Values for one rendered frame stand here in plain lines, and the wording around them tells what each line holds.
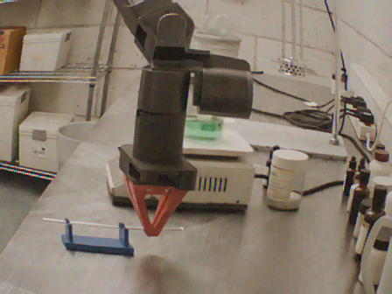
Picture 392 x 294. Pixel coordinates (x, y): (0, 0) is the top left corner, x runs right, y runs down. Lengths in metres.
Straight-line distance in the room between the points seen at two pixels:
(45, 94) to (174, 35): 2.92
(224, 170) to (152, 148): 0.26
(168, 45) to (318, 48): 2.77
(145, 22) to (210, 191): 0.33
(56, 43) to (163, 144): 2.55
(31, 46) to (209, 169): 2.41
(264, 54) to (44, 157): 1.09
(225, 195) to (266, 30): 2.51
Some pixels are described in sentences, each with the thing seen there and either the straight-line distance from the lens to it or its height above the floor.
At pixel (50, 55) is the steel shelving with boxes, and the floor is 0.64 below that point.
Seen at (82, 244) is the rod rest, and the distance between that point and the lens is 1.04.
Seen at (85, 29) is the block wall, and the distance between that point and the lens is 3.83.
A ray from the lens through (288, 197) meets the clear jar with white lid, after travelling 1.29.
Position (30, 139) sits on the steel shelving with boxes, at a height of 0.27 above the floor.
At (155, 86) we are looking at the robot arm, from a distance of 1.00.
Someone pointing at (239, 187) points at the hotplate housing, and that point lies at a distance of 1.27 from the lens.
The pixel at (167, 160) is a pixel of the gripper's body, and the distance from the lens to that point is 1.02.
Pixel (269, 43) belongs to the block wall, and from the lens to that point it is 3.75.
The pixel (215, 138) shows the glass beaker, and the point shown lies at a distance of 1.28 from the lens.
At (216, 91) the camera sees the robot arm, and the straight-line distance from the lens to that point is 1.00.
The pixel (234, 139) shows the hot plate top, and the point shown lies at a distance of 1.32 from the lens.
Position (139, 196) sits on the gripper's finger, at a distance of 1.03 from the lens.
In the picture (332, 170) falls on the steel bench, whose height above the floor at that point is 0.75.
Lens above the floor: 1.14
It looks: 14 degrees down
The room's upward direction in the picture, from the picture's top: 6 degrees clockwise
